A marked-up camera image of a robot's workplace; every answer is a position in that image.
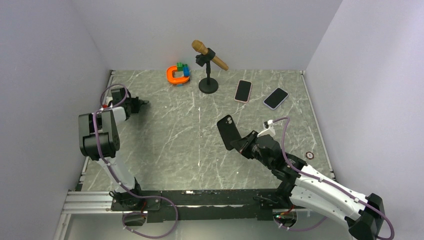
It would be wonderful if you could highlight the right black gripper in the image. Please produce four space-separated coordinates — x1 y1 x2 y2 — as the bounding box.
230 130 274 170

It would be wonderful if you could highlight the black phone case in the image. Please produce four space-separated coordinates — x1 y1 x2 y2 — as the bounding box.
216 114 241 151

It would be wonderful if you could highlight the phone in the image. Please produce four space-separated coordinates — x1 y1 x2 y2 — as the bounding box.
234 79 253 103
263 87 289 110

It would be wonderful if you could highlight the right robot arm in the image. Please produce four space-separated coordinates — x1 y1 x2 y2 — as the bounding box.
223 131 384 240

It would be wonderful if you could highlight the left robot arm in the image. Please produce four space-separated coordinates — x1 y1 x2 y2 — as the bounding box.
78 86 150 210

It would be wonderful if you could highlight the phone in pink case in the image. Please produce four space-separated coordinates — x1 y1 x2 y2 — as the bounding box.
234 79 253 103

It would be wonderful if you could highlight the orange horseshoe toy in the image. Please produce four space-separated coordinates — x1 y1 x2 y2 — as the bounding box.
166 65 190 86

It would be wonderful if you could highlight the green toy brick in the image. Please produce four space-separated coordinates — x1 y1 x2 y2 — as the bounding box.
175 62 185 72

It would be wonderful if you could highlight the blue toy brick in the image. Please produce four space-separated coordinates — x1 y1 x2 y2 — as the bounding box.
183 66 190 77

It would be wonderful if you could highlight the black microphone stand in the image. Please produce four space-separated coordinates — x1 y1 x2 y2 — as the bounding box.
198 62 219 94

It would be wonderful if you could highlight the wooden toy microphone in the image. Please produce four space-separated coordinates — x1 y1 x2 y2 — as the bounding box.
191 39 229 71

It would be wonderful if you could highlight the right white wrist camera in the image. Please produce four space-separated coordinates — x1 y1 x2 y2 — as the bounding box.
257 119 276 137

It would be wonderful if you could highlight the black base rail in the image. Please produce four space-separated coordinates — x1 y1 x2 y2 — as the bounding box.
109 188 293 223

